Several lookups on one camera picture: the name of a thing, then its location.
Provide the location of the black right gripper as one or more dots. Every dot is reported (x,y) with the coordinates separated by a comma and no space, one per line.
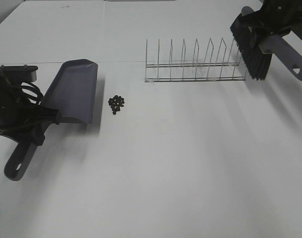
(275,17)

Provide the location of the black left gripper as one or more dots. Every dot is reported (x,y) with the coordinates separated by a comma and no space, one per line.
(23,120)

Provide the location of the grey hand brush black bristles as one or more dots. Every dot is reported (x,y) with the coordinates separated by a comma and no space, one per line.
(257,44)

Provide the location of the grey plastic dustpan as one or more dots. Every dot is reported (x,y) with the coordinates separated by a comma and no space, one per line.
(72,93)

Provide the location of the pile of coffee beans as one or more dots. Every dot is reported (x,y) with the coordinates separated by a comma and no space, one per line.
(116,103)

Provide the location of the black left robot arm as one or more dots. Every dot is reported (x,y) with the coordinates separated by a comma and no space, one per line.
(23,91)

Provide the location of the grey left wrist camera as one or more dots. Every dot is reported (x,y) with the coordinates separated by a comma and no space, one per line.
(20,74)

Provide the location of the chrome wire plate rack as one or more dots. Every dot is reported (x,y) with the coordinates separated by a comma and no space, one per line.
(215,62)

